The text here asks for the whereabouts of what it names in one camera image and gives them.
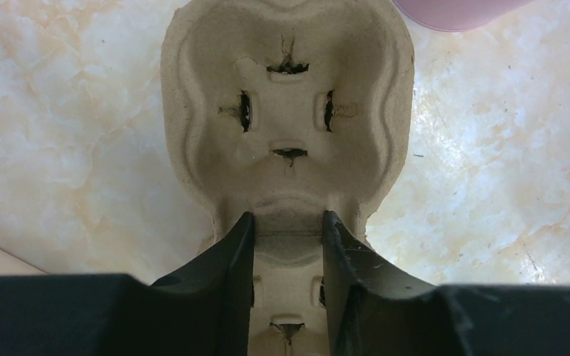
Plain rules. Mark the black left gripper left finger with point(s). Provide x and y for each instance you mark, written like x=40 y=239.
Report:
x=202 y=308

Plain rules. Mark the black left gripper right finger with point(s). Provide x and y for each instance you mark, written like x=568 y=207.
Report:
x=375 y=308

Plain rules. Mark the pink straw holder cup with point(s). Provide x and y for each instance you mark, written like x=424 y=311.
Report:
x=456 y=15

